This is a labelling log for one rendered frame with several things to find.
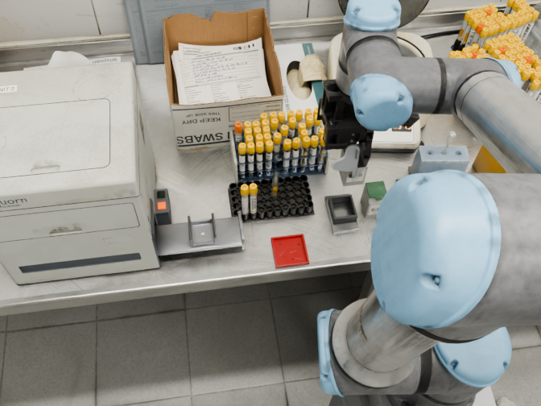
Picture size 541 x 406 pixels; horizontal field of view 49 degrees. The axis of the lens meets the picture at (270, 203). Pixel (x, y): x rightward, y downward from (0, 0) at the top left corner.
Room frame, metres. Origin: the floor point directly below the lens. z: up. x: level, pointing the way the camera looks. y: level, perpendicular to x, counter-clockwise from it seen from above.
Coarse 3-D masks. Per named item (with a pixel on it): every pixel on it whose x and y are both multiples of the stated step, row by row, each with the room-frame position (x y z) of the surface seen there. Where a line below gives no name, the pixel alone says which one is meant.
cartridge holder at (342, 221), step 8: (328, 200) 0.70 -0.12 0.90; (336, 200) 0.71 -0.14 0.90; (344, 200) 0.71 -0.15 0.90; (352, 200) 0.70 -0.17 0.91; (328, 208) 0.69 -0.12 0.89; (336, 208) 0.69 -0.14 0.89; (344, 208) 0.70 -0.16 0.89; (352, 208) 0.69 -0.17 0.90; (328, 216) 0.68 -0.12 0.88; (336, 216) 0.67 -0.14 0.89; (344, 216) 0.66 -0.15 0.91; (352, 216) 0.66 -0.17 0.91; (336, 224) 0.65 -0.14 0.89; (344, 224) 0.66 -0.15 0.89; (352, 224) 0.66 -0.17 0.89; (336, 232) 0.64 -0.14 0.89; (344, 232) 0.64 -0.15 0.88; (352, 232) 0.64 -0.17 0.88
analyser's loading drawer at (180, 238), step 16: (176, 224) 0.62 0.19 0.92; (192, 224) 0.62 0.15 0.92; (208, 224) 0.63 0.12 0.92; (224, 224) 0.63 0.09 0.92; (240, 224) 0.62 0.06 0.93; (160, 240) 0.58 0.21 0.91; (176, 240) 0.59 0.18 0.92; (192, 240) 0.59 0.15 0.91; (208, 240) 0.59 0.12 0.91; (224, 240) 0.59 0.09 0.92; (240, 240) 0.59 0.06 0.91
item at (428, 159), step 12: (420, 156) 0.77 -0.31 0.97; (432, 156) 0.77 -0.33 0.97; (444, 156) 0.78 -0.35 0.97; (456, 156) 0.78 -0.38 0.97; (468, 156) 0.78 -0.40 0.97; (408, 168) 0.81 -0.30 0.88; (420, 168) 0.76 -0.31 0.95; (432, 168) 0.76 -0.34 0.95; (444, 168) 0.77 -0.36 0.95; (456, 168) 0.77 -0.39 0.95
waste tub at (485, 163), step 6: (480, 150) 0.83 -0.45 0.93; (486, 150) 0.82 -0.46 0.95; (480, 156) 0.83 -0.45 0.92; (486, 156) 0.81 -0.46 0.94; (492, 156) 0.80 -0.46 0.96; (474, 162) 0.83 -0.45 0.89; (480, 162) 0.82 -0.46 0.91; (486, 162) 0.80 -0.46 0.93; (492, 162) 0.79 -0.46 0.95; (474, 168) 0.82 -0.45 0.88; (480, 168) 0.81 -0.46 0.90; (486, 168) 0.79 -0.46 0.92; (492, 168) 0.78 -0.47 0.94; (498, 168) 0.76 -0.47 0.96
